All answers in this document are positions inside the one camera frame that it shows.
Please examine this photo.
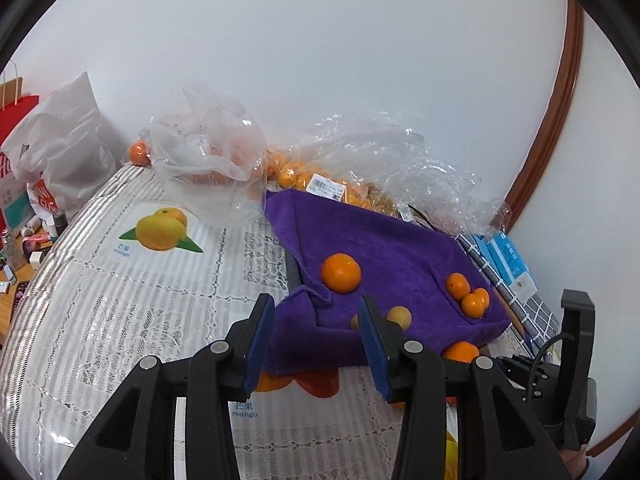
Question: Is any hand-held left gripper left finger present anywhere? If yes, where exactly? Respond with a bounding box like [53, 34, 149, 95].
[57, 292, 277, 480]

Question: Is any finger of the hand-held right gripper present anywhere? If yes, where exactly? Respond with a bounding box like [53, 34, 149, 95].
[560, 289, 597, 453]

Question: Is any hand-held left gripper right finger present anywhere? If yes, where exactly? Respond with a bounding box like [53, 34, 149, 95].
[358, 294, 573, 480]

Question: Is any large orange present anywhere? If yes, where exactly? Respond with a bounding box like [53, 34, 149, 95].
[320, 252, 362, 294]

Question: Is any purple towel-lined tray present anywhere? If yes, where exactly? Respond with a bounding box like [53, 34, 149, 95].
[257, 190, 512, 377]

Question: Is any small orange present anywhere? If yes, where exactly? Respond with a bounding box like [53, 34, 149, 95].
[460, 287, 491, 320]
[445, 272, 472, 301]
[442, 341, 481, 364]

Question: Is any checked cloth bag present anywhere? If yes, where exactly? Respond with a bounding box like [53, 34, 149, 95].
[457, 232, 568, 361]

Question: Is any blue tissue pack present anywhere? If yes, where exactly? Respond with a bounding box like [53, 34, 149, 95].
[487, 232, 539, 301]

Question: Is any fruit-print tablecloth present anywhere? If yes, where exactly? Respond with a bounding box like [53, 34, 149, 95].
[0, 164, 501, 480]

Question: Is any blue paper packet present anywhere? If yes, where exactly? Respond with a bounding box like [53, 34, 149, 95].
[470, 234, 493, 267]

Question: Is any clear bag of small oranges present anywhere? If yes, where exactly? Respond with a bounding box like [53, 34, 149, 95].
[262, 107, 511, 238]

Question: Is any clear plastic bag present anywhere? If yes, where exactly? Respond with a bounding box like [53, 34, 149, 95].
[147, 80, 268, 226]

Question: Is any cluster of small cosmetic bottles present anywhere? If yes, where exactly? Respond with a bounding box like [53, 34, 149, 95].
[0, 205, 71, 297]

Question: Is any wooden nightstand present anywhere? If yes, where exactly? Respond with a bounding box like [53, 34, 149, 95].
[0, 240, 37, 351]

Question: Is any white plastic bag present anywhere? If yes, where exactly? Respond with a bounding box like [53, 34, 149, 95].
[2, 71, 118, 217]

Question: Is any white teal carton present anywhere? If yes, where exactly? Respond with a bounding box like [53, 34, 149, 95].
[0, 179, 32, 232]

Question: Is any red paper bag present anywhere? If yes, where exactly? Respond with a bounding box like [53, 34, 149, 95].
[0, 57, 41, 221]

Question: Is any brown wooden door frame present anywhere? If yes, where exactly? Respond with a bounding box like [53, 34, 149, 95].
[500, 0, 586, 211]

